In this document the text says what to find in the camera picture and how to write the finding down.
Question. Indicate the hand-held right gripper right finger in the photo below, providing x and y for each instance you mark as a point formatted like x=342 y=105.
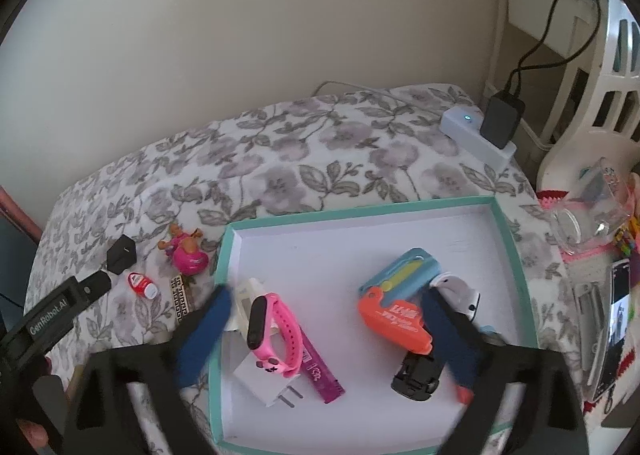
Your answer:
x=445 y=335

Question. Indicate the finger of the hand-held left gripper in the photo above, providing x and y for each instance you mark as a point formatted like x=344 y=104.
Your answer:
x=97 y=282

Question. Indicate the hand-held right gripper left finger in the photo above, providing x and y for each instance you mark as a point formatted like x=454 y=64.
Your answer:
x=205 y=335

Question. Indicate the white and black gadget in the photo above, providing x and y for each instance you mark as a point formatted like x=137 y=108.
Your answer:
x=460 y=295

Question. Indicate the cream rectangular hair claw clip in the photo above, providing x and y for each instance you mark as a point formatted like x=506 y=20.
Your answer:
x=245 y=302

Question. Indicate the orange utility knife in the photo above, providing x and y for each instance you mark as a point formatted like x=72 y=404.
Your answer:
x=395 y=322

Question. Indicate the black round device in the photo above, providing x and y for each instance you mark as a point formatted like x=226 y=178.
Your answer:
x=415 y=377

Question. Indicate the white plug charger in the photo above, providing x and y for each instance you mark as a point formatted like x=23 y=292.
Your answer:
x=262 y=377

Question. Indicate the pink smart watch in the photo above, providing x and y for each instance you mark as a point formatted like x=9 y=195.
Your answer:
x=277 y=335

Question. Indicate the blue and yellow utility knife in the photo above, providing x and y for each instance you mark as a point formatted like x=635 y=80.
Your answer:
x=405 y=272

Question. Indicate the purple plastic comb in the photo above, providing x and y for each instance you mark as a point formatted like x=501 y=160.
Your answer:
x=320 y=367

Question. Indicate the green framed drawing board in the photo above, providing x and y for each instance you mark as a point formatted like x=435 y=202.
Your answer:
x=325 y=255

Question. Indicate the black power adapter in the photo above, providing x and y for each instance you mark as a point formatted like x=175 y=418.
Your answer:
x=121 y=260

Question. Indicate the black and gold patterned strip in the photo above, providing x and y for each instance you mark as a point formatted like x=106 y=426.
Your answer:
x=180 y=302

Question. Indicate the red and white glue stick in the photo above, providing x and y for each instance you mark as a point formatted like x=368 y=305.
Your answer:
x=141 y=285

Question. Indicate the pink toy bear figure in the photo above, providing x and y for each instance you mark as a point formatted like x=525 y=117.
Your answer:
x=186 y=252

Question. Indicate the pink pole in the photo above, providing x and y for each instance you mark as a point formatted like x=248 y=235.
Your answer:
x=15 y=215

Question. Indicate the silver pen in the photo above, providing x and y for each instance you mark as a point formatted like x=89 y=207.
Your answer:
x=587 y=325

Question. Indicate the pink crochet mat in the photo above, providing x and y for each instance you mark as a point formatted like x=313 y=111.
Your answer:
x=550 y=197

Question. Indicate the black smartphone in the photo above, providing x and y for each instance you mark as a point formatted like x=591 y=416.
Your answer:
x=619 y=300

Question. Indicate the clear glass cup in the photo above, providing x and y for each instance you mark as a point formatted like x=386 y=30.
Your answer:
x=592 y=217

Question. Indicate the floral blanket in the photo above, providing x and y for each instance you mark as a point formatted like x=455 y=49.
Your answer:
x=300 y=160

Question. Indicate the white power strip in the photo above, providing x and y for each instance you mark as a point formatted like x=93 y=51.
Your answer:
x=472 y=137

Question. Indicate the black plugged charger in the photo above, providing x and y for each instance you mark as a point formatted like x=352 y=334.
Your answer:
x=502 y=120

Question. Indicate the white wooden chair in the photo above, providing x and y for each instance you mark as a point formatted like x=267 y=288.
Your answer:
x=615 y=85

